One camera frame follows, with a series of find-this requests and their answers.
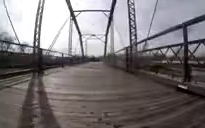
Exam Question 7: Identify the wooden plank bridge deck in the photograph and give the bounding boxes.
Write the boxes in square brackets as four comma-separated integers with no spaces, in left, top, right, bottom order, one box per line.
[0,61,205,128]

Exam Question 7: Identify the steel bridge truss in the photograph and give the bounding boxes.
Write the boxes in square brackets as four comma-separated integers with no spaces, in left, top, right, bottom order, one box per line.
[2,0,161,73]

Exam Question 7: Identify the row of bare trees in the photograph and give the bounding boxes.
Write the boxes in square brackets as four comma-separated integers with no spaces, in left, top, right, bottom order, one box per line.
[0,31,33,54]

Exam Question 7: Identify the dark kerb beam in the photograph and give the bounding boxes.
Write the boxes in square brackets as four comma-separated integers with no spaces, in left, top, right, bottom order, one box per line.
[104,61,205,101]
[0,63,74,93]

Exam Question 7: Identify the dark metal railing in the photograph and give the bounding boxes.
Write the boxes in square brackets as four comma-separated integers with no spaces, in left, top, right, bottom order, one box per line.
[0,36,91,73]
[104,10,205,84]

